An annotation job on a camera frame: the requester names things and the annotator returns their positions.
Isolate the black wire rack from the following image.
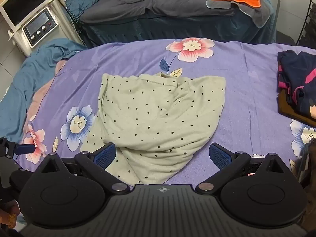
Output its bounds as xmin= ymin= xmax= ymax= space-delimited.
xmin=296 ymin=0 xmax=316 ymax=47

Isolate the white framed monitor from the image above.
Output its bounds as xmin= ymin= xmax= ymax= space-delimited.
xmin=0 ymin=0 xmax=51 ymax=27

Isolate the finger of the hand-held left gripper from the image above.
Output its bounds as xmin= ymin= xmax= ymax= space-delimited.
xmin=0 ymin=137 xmax=36 ymax=159

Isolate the navy and pink garment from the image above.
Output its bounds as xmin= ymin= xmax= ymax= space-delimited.
xmin=277 ymin=50 xmax=316 ymax=120

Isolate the brown cloth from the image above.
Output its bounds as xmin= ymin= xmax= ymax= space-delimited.
xmin=276 ymin=89 xmax=316 ymax=129

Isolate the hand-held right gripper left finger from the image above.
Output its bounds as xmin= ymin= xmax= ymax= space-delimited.
xmin=39 ymin=143 xmax=131 ymax=194

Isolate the blue cloth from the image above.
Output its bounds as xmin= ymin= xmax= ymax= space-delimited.
xmin=65 ymin=0 xmax=121 ymax=23

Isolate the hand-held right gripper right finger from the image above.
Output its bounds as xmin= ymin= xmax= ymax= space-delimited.
xmin=195 ymin=143 xmax=284 ymax=194

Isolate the purple floral bedsheet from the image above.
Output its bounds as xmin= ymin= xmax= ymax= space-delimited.
xmin=15 ymin=38 xmax=316 ymax=185

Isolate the blue blanket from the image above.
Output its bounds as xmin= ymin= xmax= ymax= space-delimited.
xmin=0 ymin=38 xmax=88 ymax=144

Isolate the beige polka dot shirt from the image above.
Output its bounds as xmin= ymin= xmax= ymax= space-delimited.
xmin=79 ymin=72 xmax=226 ymax=185

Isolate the grey towel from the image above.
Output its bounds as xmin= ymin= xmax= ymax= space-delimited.
xmin=206 ymin=0 xmax=272 ymax=29

